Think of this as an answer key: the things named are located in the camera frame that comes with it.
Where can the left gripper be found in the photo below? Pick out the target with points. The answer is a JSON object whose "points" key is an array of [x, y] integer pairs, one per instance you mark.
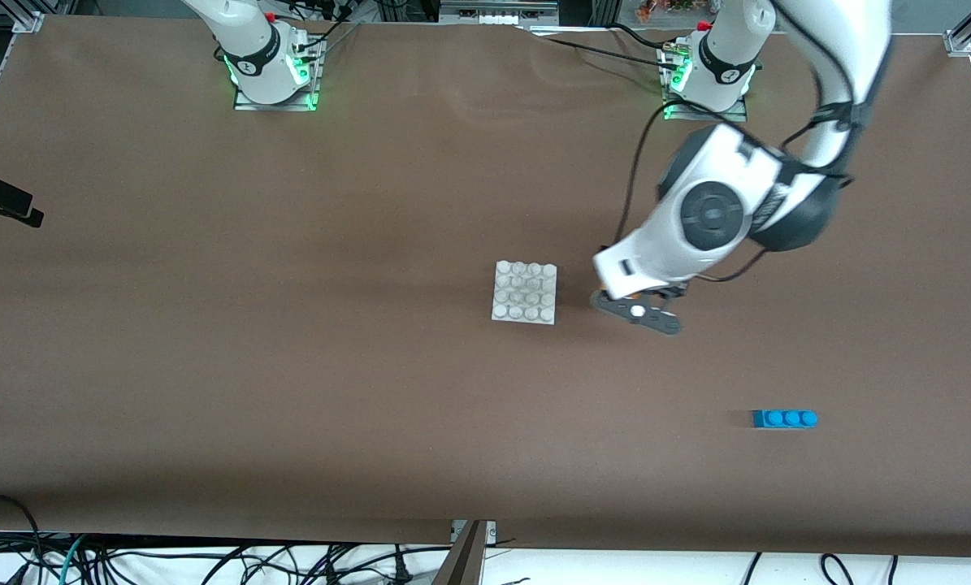
{"points": [[675, 291]]}

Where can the white studded base plate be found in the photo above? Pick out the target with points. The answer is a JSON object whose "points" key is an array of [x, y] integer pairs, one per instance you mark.
{"points": [[524, 292]]}

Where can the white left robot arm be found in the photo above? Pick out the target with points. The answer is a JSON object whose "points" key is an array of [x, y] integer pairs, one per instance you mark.
{"points": [[843, 49]]}

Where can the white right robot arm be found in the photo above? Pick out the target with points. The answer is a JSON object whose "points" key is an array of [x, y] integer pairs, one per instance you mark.
{"points": [[257, 57]]}

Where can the blue toy block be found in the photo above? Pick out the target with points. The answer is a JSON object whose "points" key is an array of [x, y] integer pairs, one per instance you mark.
{"points": [[784, 419]]}

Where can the orange red small objects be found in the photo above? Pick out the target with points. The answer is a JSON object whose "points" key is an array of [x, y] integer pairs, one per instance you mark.
{"points": [[652, 8]]}

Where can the white power strip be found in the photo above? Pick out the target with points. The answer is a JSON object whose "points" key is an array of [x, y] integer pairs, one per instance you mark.
{"points": [[493, 16]]}

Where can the brown table cover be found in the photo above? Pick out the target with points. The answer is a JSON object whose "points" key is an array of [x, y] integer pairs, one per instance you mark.
{"points": [[290, 447]]}

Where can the small metal bracket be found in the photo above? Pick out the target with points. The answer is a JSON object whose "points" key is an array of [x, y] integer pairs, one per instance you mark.
{"points": [[490, 532]]}

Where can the aluminium profile post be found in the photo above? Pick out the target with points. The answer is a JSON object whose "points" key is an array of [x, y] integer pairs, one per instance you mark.
{"points": [[465, 561]]}

